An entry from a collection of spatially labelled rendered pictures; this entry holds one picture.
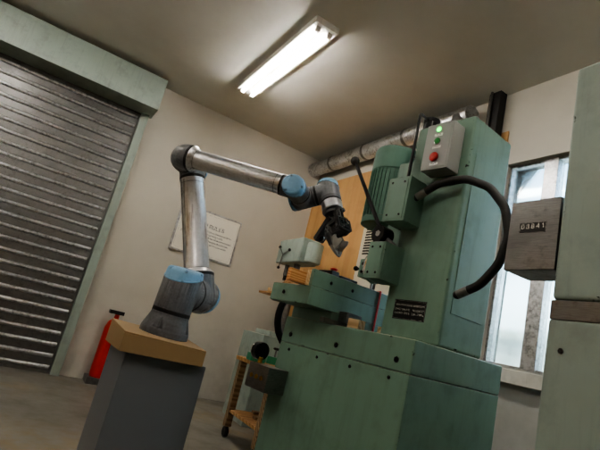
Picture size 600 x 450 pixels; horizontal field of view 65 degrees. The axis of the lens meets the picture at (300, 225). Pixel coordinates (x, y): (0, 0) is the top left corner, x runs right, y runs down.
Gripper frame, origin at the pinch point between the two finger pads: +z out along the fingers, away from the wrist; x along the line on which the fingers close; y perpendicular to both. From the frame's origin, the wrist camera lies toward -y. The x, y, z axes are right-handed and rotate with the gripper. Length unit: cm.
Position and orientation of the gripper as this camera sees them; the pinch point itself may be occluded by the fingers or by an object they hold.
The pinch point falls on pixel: (337, 254)
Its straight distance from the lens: 186.0
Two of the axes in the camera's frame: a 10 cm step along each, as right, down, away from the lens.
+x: 7.6, 3.3, 5.6
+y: 6.4, -5.1, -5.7
